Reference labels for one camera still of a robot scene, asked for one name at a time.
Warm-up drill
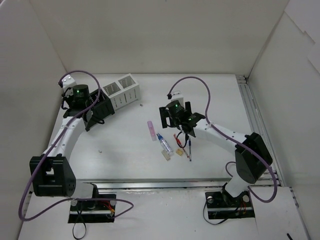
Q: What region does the pink highlighter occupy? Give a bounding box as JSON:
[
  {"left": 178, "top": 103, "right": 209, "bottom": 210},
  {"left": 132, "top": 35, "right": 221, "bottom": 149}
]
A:
[{"left": 147, "top": 120, "right": 157, "bottom": 142}]

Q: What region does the blue cap spray bottle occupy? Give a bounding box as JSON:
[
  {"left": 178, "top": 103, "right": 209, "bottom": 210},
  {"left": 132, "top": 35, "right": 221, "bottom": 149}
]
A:
[{"left": 156, "top": 133, "right": 173, "bottom": 156}]

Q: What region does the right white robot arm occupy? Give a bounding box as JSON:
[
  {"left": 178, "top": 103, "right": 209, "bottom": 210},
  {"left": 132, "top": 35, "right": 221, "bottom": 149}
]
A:
[{"left": 159, "top": 100, "right": 273, "bottom": 206}]

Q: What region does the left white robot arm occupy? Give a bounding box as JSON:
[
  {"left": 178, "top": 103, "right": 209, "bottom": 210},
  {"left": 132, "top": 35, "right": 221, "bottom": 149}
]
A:
[{"left": 29, "top": 84, "right": 115, "bottom": 210}]

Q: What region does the black slotted container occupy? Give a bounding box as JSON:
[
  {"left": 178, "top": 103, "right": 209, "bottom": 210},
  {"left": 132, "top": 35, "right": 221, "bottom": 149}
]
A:
[{"left": 92, "top": 89, "right": 115, "bottom": 119}]

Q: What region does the red pen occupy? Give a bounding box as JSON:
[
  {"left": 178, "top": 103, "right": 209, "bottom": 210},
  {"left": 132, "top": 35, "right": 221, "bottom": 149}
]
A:
[{"left": 173, "top": 133, "right": 190, "bottom": 159}]

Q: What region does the blue pen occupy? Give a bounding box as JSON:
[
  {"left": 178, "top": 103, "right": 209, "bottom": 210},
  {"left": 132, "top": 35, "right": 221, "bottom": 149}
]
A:
[{"left": 188, "top": 137, "right": 192, "bottom": 162}]

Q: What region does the white slotted container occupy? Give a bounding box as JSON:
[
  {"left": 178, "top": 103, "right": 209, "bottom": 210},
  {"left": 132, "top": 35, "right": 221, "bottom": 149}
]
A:
[{"left": 103, "top": 73, "right": 141, "bottom": 110}]

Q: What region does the yellow eraser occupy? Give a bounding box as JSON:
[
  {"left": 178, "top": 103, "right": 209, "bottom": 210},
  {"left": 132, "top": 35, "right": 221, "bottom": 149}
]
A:
[{"left": 175, "top": 149, "right": 184, "bottom": 156}]

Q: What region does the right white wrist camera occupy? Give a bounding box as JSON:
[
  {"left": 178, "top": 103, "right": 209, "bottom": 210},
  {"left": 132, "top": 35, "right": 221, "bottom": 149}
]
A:
[{"left": 167, "top": 90, "right": 184, "bottom": 105}]

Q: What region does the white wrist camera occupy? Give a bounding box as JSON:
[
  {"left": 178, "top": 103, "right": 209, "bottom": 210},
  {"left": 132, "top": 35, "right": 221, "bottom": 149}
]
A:
[
  {"left": 167, "top": 90, "right": 184, "bottom": 105},
  {"left": 58, "top": 74, "right": 77, "bottom": 91}
]

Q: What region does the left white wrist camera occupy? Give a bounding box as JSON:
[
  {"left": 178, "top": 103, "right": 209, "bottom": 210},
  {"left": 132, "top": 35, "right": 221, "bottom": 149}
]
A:
[{"left": 58, "top": 74, "right": 77, "bottom": 91}]

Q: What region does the aluminium front rail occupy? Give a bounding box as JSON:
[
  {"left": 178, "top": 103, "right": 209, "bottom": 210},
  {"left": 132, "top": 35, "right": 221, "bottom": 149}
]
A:
[{"left": 82, "top": 178, "right": 230, "bottom": 191}]

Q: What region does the aluminium side rail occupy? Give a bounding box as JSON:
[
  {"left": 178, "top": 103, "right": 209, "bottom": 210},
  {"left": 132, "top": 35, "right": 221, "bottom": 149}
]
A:
[{"left": 235, "top": 75, "right": 286, "bottom": 187}]

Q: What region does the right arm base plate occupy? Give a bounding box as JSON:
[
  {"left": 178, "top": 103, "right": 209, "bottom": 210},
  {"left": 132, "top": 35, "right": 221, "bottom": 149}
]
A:
[{"left": 203, "top": 191, "right": 255, "bottom": 223}]

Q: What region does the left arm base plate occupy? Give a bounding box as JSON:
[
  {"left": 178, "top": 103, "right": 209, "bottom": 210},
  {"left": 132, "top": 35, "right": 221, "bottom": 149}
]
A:
[{"left": 68, "top": 193, "right": 117, "bottom": 224}]

